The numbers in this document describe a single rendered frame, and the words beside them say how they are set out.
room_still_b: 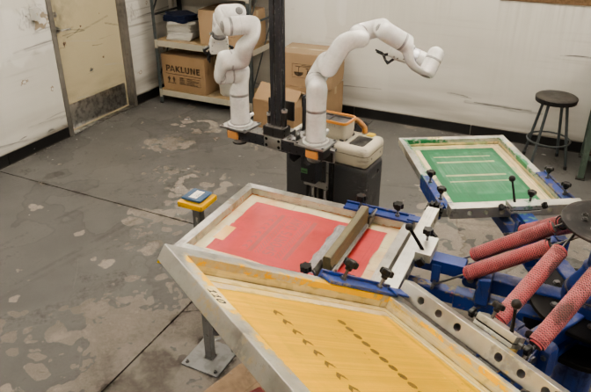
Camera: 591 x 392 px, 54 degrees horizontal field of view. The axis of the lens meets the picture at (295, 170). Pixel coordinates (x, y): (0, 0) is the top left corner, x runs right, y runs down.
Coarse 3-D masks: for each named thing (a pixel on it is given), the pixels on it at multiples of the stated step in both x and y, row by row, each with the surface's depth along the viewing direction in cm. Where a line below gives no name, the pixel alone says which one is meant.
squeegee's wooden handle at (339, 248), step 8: (360, 208) 234; (360, 216) 229; (352, 224) 223; (360, 224) 229; (344, 232) 218; (352, 232) 221; (336, 240) 213; (344, 240) 214; (352, 240) 223; (336, 248) 209; (344, 248) 216; (328, 256) 204; (336, 256) 209; (328, 264) 205
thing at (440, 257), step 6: (438, 252) 210; (438, 258) 206; (444, 258) 206; (450, 258) 206; (456, 258) 206; (462, 258) 206; (426, 264) 208; (432, 264) 206; (438, 264) 205; (444, 264) 204; (450, 264) 203; (456, 264) 203; (462, 264) 203; (444, 270) 205; (450, 270) 204; (456, 270) 203; (462, 270) 202; (462, 276) 203
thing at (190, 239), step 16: (240, 192) 261; (256, 192) 266; (272, 192) 262; (288, 192) 261; (224, 208) 248; (320, 208) 253; (336, 208) 250; (208, 224) 237; (384, 224) 242; (400, 224) 239; (192, 240) 228; (400, 240) 226; (224, 256) 216; (384, 256) 216
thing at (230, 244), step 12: (240, 228) 241; (216, 240) 233; (228, 240) 233; (240, 240) 233; (228, 252) 225; (240, 252) 225; (252, 252) 225; (300, 252) 225; (312, 252) 225; (264, 264) 218; (276, 264) 218; (288, 264) 218; (360, 264) 218; (360, 276) 211
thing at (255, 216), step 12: (264, 204) 259; (240, 216) 249; (252, 216) 249; (264, 216) 249; (300, 216) 249; (312, 216) 249; (252, 228) 241; (324, 228) 241; (312, 240) 233; (324, 240) 233; (360, 240) 233; (372, 240) 233; (360, 252) 225; (372, 252) 225
